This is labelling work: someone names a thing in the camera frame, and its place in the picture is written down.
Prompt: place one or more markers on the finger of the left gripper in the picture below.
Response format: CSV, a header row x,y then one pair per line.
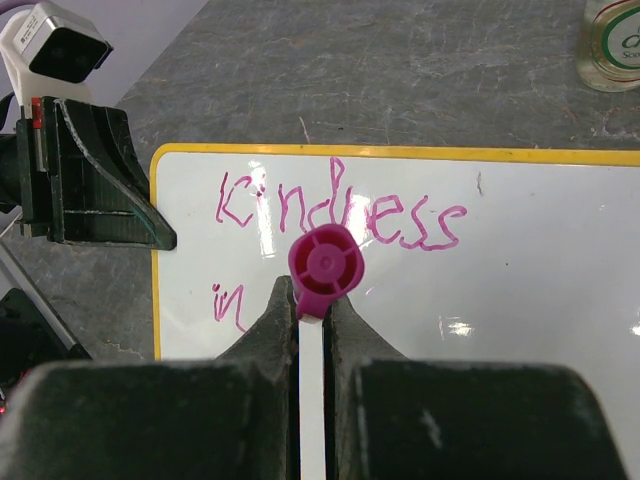
x,y
100,193

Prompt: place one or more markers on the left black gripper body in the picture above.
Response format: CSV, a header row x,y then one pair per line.
x,y
34,176

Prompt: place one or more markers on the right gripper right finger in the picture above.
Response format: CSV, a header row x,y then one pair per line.
x,y
391,417

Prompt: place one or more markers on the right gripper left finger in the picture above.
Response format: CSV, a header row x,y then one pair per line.
x,y
233,417

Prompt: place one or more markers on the magenta marker cap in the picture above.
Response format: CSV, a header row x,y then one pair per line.
x,y
325,264

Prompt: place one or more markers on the yellow framed whiteboard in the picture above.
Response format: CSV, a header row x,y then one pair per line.
x,y
470,253

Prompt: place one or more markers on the clear glass bottle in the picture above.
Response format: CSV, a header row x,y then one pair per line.
x,y
607,57

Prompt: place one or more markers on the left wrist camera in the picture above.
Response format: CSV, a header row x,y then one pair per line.
x,y
49,51

